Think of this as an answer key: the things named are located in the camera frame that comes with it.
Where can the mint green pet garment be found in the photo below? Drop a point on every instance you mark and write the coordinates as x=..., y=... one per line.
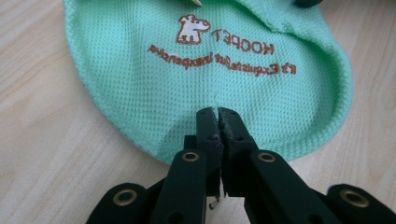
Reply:
x=199, y=77

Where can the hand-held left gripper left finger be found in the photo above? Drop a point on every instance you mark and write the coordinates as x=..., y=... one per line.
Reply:
x=210, y=137

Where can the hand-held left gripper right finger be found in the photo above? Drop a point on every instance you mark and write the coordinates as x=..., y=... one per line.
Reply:
x=235, y=137

